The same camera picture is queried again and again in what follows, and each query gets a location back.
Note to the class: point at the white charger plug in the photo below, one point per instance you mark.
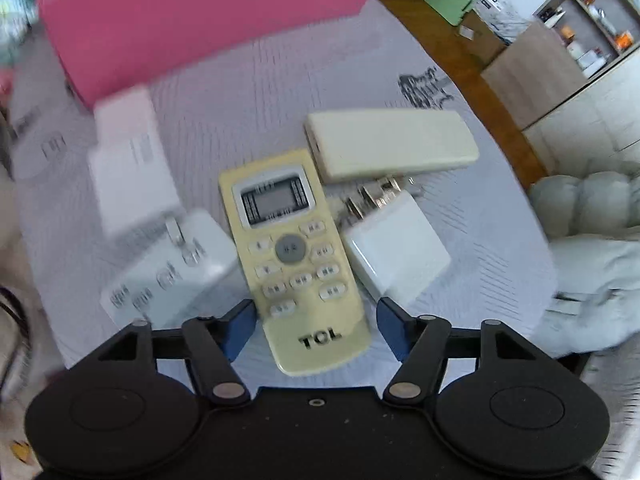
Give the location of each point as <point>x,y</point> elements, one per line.
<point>397,252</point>

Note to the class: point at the white printed boxes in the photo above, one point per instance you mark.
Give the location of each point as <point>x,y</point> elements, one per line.
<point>500,15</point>

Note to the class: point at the white power strip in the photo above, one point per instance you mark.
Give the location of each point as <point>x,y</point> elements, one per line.
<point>200,265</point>

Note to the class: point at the yellowed remote control with buttons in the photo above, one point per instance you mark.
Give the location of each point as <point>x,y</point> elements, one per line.
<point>312,312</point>

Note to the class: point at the cream plain remote control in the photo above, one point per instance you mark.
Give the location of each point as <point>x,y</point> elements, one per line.
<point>395,145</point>

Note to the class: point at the white quilted cloth guitar print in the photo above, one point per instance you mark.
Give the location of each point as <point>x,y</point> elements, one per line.
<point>250,100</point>

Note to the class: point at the pale puffer jacket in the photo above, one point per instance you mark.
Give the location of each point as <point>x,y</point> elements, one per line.
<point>585,200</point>

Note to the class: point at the light wooden wardrobe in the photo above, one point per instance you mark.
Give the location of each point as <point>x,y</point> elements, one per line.
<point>595,110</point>

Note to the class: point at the white power adapter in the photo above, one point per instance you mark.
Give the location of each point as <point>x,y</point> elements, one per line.
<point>127,175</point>

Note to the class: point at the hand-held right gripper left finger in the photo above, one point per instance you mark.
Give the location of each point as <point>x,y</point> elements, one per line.
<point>241,330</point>

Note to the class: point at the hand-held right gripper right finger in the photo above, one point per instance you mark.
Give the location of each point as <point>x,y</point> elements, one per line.
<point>391,327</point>

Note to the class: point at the cardboard box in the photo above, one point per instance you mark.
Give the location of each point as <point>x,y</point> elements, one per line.
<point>482,45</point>

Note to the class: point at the wooden shelf unit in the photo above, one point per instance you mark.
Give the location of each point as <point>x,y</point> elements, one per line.
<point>530,70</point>

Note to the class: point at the pink storage box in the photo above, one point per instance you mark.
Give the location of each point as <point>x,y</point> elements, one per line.
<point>200,10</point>

